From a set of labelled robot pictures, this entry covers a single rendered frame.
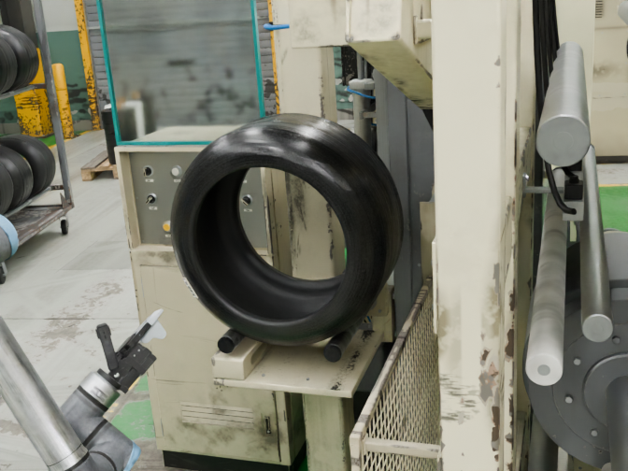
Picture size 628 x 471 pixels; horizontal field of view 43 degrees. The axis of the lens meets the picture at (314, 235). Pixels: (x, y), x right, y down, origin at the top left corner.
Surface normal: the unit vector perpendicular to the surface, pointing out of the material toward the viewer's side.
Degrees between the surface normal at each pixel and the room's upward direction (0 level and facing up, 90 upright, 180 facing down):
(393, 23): 72
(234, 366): 90
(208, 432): 90
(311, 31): 90
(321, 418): 90
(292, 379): 0
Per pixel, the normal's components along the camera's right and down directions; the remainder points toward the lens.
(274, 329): -0.29, 0.47
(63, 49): -0.15, 0.30
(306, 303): -0.22, -0.61
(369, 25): -0.30, 0.00
